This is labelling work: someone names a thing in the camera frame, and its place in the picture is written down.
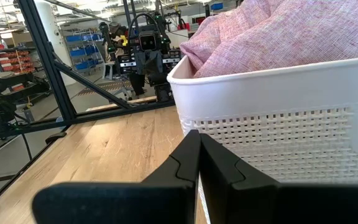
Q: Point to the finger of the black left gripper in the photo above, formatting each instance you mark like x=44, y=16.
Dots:
x=163, y=88
x=137, y=84

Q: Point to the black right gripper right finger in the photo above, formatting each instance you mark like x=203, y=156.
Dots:
x=275, y=205

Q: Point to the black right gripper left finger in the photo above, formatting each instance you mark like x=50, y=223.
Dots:
x=120, y=202

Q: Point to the pink woven garment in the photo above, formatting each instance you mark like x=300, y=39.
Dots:
x=275, y=31

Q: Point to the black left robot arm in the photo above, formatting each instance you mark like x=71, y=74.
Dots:
x=112, y=31

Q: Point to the black mat hazard stripes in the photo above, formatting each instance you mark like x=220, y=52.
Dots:
x=110, y=87

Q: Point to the shelf with blue bins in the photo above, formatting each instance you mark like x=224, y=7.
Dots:
x=82, y=51

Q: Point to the white perforated plastic basket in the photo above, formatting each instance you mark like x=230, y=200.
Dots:
x=259, y=93

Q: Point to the cardboard box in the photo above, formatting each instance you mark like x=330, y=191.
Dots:
x=22, y=39

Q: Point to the shelf with red bins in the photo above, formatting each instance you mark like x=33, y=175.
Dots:
x=14, y=59

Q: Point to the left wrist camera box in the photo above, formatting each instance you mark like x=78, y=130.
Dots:
x=148, y=42

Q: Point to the black aluminium frame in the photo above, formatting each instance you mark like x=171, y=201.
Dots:
x=47, y=62

